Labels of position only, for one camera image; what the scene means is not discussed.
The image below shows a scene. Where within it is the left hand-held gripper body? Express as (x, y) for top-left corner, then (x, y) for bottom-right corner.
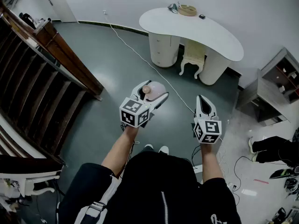
(119, 93), (164, 128)

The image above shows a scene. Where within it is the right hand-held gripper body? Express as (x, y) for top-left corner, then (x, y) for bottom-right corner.
(193, 112), (222, 145)

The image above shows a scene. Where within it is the pink round container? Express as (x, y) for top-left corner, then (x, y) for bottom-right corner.
(142, 82), (167, 102)

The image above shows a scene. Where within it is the person's right forearm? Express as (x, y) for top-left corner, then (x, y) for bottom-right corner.
(199, 142), (225, 184)

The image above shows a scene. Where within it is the person's left forearm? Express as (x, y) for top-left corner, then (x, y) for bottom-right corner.
(101, 124), (140, 178)

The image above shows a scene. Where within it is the white kidney-shaped desk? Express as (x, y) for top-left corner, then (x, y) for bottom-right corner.
(139, 7), (244, 86)

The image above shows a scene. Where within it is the cream carved stool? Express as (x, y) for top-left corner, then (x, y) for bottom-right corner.
(179, 39), (206, 80)

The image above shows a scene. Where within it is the grey open cabinet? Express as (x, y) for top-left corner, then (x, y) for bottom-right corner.
(235, 47), (299, 127)

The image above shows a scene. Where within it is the person's black jacket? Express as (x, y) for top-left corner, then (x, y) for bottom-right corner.
(57, 150), (242, 224)

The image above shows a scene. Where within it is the black and green shoe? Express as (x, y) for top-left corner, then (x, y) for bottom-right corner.
(269, 168), (295, 180)

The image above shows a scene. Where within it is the round wooden tray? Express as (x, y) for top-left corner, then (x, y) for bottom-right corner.
(178, 5), (198, 17)

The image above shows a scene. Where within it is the brown wooden stair railing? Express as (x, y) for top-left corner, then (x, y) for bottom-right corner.
(0, 0), (105, 164)

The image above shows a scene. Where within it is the white door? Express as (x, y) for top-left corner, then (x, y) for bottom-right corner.
(39, 0), (78, 23)

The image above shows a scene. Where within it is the white carved side table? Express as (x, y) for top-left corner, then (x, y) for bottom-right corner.
(0, 168), (63, 198)

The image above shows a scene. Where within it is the white floor cable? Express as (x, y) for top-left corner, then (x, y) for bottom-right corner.
(104, 13), (197, 114)

